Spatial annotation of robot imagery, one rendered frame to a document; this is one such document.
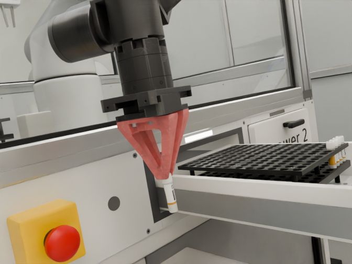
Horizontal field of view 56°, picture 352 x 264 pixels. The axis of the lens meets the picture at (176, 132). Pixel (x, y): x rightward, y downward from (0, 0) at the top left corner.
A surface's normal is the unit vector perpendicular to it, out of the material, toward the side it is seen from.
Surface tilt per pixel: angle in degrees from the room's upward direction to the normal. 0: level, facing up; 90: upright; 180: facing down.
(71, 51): 132
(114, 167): 90
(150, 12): 90
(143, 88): 91
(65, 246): 91
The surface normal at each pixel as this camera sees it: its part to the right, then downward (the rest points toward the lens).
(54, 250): 0.51, 0.02
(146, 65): 0.15, 0.08
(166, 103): 0.90, -0.11
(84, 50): -0.11, 0.83
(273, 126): 0.70, -0.04
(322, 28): -0.65, 0.18
